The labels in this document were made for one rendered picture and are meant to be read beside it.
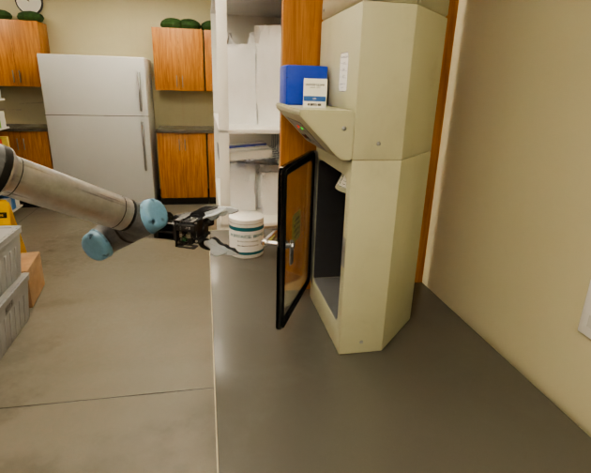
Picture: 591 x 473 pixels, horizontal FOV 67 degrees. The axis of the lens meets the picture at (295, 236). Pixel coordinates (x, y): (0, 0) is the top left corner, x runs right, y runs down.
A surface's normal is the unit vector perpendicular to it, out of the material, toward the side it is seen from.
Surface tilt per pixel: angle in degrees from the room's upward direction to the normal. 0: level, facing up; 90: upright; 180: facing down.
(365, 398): 0
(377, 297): 90
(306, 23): 90
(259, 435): 0
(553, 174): 90
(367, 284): 90
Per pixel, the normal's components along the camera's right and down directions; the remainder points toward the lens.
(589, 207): -0.98, 0.04
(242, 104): -0.24, 0.36
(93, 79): 0.19, 0.32
